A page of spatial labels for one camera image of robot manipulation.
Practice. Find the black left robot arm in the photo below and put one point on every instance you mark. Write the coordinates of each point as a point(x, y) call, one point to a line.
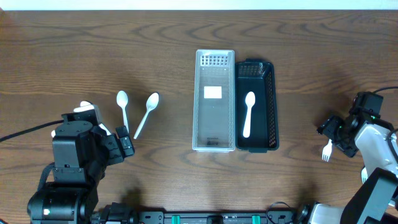
point(67, 191)

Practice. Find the clear plastic basket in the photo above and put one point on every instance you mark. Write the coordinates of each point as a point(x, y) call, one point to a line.
point(213, 119)

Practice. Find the white plastic fork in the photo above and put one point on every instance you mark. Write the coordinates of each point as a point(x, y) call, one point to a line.
point(327, 150)
point(364, 175)

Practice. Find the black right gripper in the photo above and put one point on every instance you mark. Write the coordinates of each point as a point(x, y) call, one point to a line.
point(328, 128)

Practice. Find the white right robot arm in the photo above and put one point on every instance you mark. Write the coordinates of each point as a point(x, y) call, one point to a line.
point(376, 140)

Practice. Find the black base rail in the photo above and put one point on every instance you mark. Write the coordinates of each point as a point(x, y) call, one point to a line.
point(121, 213)

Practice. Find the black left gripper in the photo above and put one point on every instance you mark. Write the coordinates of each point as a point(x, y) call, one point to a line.
point(115, 154)

